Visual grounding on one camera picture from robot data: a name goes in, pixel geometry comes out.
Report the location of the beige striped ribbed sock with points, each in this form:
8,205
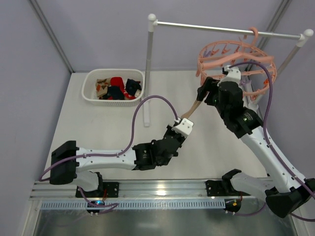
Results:
193,108

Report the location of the navy sock beige toe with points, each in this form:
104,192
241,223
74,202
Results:
113,93

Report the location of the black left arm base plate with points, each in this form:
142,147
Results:
104,189

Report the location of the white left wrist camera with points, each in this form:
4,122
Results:
183,126

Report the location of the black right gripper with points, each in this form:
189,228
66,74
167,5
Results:
209,90

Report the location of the navy sock red toe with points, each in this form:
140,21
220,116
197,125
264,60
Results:
133,87

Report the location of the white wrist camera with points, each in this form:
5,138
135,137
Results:
183,126
231,74

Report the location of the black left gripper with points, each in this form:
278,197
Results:
173,132

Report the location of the silver white clothes rack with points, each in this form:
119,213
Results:
154,22

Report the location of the beige orange argyle sock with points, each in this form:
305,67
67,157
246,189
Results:
102,86

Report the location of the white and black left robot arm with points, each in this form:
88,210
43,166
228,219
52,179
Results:
71,164

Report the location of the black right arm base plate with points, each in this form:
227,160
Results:
220,188

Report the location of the white perforated plastic basket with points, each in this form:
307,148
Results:
89,90

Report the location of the grey slotted cable duct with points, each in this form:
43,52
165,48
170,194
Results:
132,204

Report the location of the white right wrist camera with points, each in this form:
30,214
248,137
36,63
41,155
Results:
231,74

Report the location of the aluminium mounting rail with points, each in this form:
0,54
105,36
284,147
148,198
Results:
130,189

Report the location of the pink round clip hanger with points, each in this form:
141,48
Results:
219,54

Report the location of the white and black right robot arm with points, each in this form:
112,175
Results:
288,189

